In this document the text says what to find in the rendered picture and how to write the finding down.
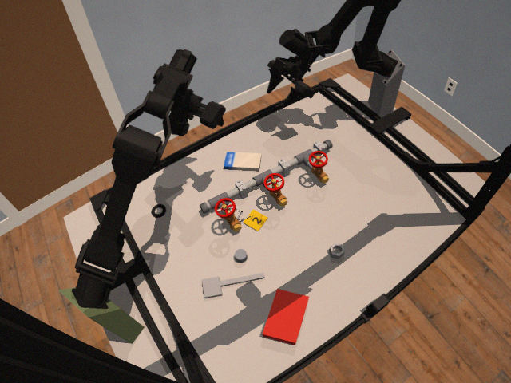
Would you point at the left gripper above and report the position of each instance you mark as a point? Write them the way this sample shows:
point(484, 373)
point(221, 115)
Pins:
point(210, 115)

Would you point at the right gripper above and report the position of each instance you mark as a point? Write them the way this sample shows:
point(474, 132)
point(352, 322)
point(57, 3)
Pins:
point(300, 87)

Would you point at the dark grey hex nut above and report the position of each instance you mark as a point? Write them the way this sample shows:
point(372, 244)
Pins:
point(335, 255)

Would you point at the yellow number 2 tag on metal chain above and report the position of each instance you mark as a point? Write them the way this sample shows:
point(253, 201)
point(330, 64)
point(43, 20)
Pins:
point(254, 220)

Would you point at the red flat slab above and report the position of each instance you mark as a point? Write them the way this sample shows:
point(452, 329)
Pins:
point(285, 317)

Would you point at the black rubber ring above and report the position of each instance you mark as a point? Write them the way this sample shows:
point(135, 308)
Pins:
point(161, 214)

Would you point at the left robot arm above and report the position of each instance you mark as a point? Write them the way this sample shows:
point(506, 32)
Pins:
point(136, 151)

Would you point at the grey pipe manifold with three red valves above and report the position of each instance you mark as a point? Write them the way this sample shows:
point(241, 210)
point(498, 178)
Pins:
point(267, 180)

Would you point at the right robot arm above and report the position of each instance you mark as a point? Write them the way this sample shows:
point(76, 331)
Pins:
point(327, 39)

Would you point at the dark grey cylinder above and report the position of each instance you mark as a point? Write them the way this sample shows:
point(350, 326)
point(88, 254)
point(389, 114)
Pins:
point(241, 255)

